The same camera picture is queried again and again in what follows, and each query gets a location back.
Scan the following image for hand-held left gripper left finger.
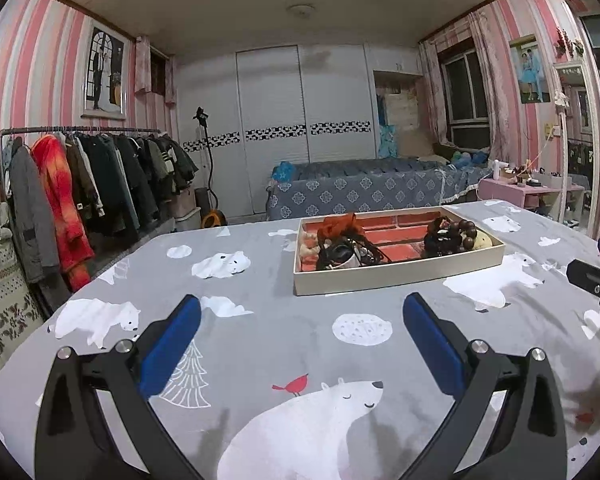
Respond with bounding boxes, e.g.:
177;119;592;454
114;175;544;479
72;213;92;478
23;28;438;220
33;294;216;480

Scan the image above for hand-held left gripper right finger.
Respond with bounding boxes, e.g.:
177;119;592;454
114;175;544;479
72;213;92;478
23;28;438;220
390;292;568;480

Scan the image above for beige tray with brick lining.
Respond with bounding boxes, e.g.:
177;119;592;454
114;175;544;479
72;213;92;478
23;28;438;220
293;205;506;297

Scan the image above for black scrunchie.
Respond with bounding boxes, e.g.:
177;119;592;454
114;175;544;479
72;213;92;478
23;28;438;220
422;227;456;256

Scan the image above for brown wooden bead bracelet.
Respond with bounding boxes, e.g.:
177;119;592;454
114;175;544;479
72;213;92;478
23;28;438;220
445;219;481;253

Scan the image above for orange scrunchie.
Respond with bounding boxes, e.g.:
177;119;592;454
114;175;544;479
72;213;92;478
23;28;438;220
317;212;366;241

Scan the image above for grey polar bear blanket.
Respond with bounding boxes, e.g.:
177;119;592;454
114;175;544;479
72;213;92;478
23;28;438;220
0;199;600;480

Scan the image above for white framed standing mirror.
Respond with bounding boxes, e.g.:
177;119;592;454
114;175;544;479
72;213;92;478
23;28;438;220
550;60;600;241

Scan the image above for pink side table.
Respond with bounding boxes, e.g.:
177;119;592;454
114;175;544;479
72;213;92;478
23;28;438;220
478;176;586;211

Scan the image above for black garment steamer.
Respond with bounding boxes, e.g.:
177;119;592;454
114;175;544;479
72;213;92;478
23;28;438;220
192;106;228;229

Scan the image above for bed with blue patterned cover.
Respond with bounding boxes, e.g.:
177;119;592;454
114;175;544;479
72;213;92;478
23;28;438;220
266;157;491;221

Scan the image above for floral patterned bedcover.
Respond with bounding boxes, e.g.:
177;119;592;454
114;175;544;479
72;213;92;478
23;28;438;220
0;245;46;386

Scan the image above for row of hanging dark clothes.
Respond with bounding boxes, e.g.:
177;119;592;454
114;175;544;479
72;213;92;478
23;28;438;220
0;130;201;311

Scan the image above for orange red coat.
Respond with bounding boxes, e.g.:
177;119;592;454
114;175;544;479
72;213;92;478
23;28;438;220
30;135;96;291

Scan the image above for window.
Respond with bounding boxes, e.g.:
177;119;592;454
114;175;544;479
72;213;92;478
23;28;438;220
440;50;491;151

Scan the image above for teal hanging garment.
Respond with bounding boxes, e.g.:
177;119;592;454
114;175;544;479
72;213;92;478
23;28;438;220
377;92;398;158

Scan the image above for metal clothes rack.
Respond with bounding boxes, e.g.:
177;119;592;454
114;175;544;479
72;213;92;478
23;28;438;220
0;126;163;201

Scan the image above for white sliding door wardrobe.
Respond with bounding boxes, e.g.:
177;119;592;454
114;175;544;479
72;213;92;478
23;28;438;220
175;44;376;221

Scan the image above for narrow pink curtain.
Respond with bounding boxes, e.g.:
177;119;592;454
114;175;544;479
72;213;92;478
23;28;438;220
135;35;176;106

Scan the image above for wall poster with blue figures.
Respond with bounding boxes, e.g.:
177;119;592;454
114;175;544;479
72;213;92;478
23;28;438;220
509;34;552;105

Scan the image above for red flower wall decoration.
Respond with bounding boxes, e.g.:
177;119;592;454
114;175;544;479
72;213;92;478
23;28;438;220
555;27;586;58

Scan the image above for framed wall picture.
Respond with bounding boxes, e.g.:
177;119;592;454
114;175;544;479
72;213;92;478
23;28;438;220
81;19;129;121

